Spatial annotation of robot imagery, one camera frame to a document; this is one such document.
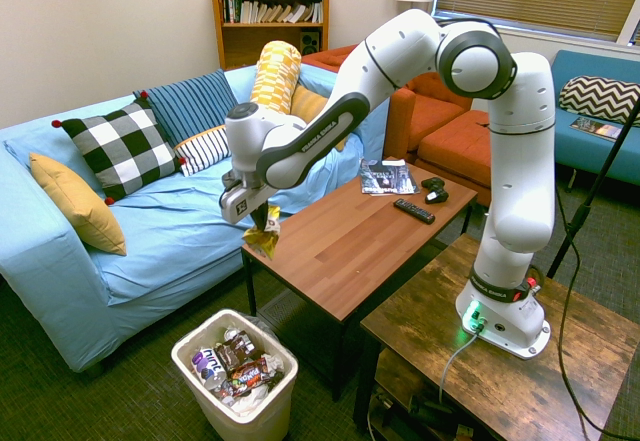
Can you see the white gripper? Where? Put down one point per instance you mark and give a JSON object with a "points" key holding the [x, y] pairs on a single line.
{"points": [[240, 202]]}

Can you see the yellow chip bag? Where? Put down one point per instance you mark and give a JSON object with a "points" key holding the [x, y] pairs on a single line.
{"points": [[264, 236]]}

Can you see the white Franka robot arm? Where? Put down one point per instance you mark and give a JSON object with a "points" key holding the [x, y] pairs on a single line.
{"points": [[450, 146]]}

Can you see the white plastic trash bin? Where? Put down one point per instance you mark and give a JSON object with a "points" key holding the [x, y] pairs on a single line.
{"points": [[240, 401]]}

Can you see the white navy striped pillow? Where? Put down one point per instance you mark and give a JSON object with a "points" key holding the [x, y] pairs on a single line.
{"points": [[205, 148]]}

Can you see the light blue sofa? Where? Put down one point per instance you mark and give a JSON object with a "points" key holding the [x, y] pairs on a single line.
{"points": [[165, 221]]}

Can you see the wooden coffee table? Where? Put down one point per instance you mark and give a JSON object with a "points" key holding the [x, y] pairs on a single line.
{"points": [[360, 241]]}

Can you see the yellow striped pillow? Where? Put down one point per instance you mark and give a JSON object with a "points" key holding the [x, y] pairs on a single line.
{"points": [[307, 103]]}

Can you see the brown chocolate wrapper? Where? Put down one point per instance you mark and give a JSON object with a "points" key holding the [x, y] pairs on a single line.
{"points": [[234, 351]]}

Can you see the blue striped pillow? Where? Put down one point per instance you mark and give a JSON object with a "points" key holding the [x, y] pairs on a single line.
{"points": [[195, 103]]}

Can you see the dark magazine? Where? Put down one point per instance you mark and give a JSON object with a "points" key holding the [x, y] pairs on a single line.
{"points": [[389, 177]]}

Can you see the yellow patterned bolster pillow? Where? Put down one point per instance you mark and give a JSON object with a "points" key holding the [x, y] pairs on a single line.
{"points": [[275, 78]]}

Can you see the black tv remote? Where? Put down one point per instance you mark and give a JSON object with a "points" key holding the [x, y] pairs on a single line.
{"points": [[414, 211]]}

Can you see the red candy wrapper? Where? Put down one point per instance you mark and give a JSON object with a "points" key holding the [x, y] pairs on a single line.
{"points": [[247, 375]]}

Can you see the black white checkered pillow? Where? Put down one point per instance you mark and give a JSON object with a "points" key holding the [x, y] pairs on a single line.
{"points": [[122, 148]]}

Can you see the hint water bottle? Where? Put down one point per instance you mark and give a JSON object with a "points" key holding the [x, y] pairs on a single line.
{"points": [[207, 368]]}

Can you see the black game controller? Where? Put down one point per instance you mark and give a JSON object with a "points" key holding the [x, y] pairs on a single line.
{"points": [[434, 188]]}

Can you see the mustard yellow square pillow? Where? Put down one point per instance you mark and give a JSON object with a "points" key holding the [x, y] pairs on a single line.
{"points": [[80, 203]]}

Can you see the black small speaker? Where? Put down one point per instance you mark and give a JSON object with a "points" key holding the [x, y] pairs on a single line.
{"points": [[310, 42]]}

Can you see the orange armchair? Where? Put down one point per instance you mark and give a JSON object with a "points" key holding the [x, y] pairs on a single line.
{"points": [[430, 111]]}

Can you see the wooden bookshelf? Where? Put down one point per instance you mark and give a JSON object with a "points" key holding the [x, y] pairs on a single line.
{"points": [[270, 16]]}

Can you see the orange ottoman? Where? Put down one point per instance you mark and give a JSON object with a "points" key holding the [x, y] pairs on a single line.
{"points": [[457, 148]]}

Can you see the row of books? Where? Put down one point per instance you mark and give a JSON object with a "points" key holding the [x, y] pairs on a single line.
{"points": [[272, 10]]}

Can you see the dark rustic wooden table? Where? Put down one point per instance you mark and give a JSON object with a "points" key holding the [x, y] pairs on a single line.
{"points": [[505, 361]]}

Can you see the colourful booklet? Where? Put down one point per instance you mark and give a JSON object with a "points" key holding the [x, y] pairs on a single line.
{"points": [[595, 128]]}

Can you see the black white chevron pillow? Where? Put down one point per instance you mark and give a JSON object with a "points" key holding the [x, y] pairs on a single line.
{"points": [[597, 97]]}

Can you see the black camera stand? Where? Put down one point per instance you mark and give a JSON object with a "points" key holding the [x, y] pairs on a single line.
{"points": [[590, 196]]}

